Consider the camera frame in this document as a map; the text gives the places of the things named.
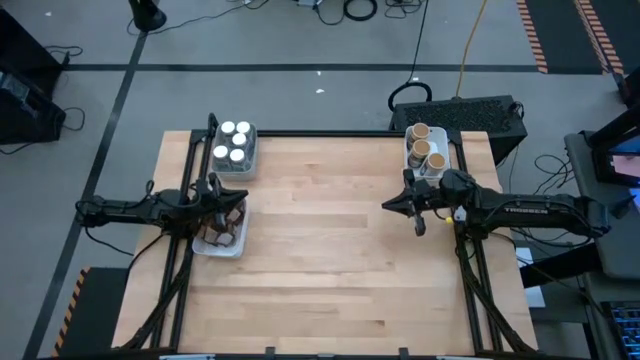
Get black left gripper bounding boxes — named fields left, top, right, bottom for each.
left=192, top=171, right=250, bottom=230

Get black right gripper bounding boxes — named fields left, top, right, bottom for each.
left=381, top=168, right=451, bottom=238

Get white plastic bin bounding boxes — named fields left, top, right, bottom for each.
left=191, top=197, right=250, bottom=259
left=403, top=124, right=453, bottom=187

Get brown-lidded cardboard spice tube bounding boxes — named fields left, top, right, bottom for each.
left=408, top=122, right=431, bottom=146
left=407, top=138, right=433, bottom=169
left=422, top=152, right=448, bottom=179

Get light grey plastic bin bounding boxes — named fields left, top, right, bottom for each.
left=209, top=121, right=260, bottom=182

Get black computer case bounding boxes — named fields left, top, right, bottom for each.
left=389, top=95, right=529, bottom=164

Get white paper sheet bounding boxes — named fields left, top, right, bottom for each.
left=514, top=247, right=547, bottom=310

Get black beam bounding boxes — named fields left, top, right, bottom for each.
left=519, top=243, right=604, bottom=290

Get black mat striped edge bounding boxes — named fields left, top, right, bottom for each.
left=517, top=0, right=605, bottom=76
left=52, top=266, right=131, bottom=357
left=574, top=0, right=640, bottom=77

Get grey desk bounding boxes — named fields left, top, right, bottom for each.
left=564, top=130, right=640, bottom=281

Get small black desk object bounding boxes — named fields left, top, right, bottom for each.
left=609, top=194, right=639, bottom=220

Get black speaker box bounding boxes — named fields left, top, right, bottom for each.
left=0, top=69, right=68, bottom=145

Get black monitor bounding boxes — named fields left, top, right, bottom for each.
left=582, top=105, right=640, bottom=190

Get backlit keyboard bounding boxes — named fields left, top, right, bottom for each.
left=602, top=301, right=640, bottom=360

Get black cabinet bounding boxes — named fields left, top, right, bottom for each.
left=0, top=7, right=65, bottom=76

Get black power cable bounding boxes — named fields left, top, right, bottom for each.
left=387, top=0, right=434, bottom=114

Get black floor cables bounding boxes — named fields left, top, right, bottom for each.
left=514, top=153, right=591, bottom=249

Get yellow floor cable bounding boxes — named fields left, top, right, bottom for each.
left=453, top=0, right=489, bottom=99

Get black floor cable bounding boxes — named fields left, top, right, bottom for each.
left=44, top=44, right=84, bottom=65
left=127, top=0, right=254, bottom=36
left=0, top=106, right=87, bottom=155

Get black coiled cable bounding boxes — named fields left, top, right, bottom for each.
left=342, top=0, right=380, bottom=23

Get black cable bundle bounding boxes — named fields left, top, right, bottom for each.
left=384, top=0, right=426, bottom=20

